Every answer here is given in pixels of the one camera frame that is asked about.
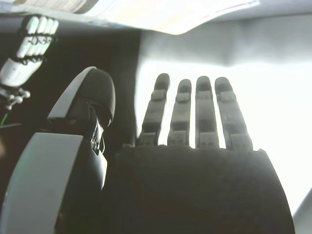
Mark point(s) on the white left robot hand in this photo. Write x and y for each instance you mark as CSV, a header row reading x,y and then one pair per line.
x,y
195,190

